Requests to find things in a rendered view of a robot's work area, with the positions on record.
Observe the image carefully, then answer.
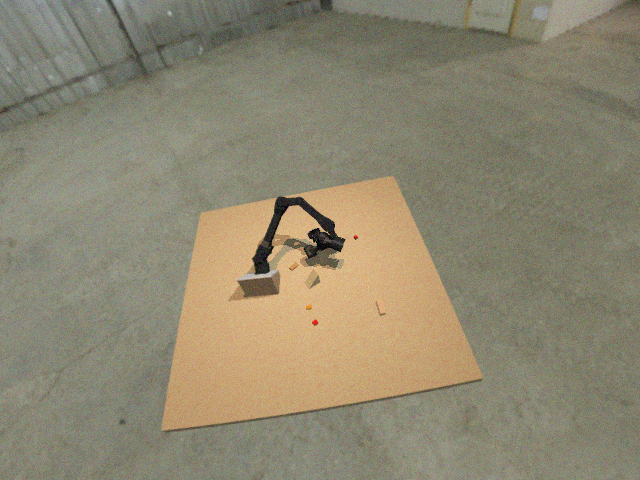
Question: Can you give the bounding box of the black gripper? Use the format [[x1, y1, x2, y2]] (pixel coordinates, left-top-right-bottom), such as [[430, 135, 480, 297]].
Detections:
[[304, 241, 331, 258]]

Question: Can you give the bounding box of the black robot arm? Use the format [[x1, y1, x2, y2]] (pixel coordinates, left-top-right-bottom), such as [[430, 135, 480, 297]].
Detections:
[[252, 196, 346, 275]]

